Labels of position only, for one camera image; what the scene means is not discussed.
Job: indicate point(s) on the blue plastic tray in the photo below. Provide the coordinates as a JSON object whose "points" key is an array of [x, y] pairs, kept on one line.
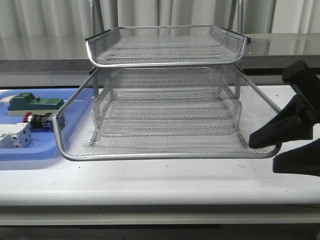
{"points": [[40, 148]]}

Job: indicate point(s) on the silver metal rack frame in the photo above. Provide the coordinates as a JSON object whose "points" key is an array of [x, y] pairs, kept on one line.
{"points": [[235, 24]]}

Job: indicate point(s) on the grey background counter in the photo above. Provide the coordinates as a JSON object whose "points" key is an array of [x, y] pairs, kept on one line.
{"points": [[54, 62]]}

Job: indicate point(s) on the red emergency push button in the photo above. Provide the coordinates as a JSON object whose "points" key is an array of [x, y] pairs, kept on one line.
{"points": [[39, 122]]}

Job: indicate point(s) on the silver mesh tray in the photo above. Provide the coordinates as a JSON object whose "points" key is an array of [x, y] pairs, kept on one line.
{"points": [[257, 110], [167, 102], [183, 45]]}

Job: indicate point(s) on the green and beige switch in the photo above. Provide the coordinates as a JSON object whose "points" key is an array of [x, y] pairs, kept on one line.
{"points": [[22, 103]]}

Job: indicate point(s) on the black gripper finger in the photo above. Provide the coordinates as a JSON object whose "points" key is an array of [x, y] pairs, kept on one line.
{"points": [[275, 130]]}

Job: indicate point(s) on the white circuit breaker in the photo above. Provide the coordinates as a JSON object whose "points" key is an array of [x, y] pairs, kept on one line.
{"points": [[14, 136]]}

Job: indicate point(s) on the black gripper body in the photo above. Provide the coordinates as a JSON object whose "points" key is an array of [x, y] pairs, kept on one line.
{"points": [[304, 160]]}

